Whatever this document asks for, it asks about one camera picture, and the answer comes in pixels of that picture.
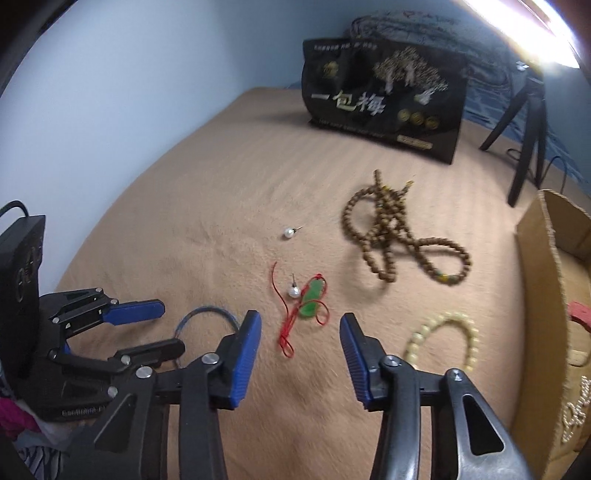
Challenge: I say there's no white ring light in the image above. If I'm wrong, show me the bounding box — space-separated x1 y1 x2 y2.
459 0 582 70

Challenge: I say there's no long brown bead necklace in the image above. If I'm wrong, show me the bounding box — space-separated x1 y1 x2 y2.
339 168 474 287

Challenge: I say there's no black light power cable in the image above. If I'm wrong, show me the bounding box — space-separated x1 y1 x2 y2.
505 147 588 195

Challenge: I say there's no blue thin bangle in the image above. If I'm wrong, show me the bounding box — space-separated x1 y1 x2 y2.
174 305 240 338

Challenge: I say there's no black tripod stand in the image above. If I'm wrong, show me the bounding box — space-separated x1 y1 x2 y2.
479 65 548 207

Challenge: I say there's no black camera box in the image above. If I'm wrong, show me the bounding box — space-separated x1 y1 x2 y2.
1 200 46 392

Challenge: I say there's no brown cardboard box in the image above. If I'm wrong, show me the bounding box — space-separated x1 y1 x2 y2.
511 190 590 479

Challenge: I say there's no green jade pendant red cord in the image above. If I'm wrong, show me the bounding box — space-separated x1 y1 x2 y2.
269 260 332 359

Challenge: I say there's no black snack bag gold print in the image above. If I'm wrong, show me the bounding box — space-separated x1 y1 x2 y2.
301 37 468 164

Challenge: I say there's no tan fleece blanket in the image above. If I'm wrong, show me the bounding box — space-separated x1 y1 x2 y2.
55 86 591 480

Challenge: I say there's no pearl stud earring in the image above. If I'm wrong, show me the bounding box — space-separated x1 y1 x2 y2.
287 275 301 299
281 226 304 241

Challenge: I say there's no cream bead bracelet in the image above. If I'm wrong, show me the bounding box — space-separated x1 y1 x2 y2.
403 311 482 375

